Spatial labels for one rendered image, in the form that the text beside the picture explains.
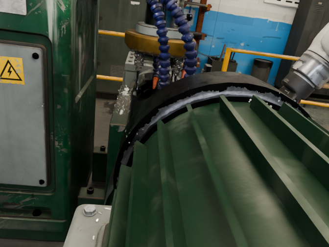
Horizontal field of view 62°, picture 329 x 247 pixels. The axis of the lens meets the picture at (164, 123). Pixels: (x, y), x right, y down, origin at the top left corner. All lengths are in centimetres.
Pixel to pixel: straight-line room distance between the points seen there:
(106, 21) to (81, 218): 359
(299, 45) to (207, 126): 590
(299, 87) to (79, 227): 59
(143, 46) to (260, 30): 559
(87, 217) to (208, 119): 23
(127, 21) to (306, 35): 357
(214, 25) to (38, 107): 542
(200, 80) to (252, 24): 591
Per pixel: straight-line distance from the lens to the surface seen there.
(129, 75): 120
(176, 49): 65
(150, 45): 65
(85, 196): 78
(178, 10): 51
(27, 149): 67
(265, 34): 624
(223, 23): 594
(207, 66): 89
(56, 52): 58
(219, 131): 16
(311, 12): 606
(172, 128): 19
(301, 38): 606
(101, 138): 130
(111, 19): 386
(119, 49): 389
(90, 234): 35
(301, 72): 76
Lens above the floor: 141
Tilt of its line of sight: 24 degrees down
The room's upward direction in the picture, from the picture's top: 9 degrees clockwise
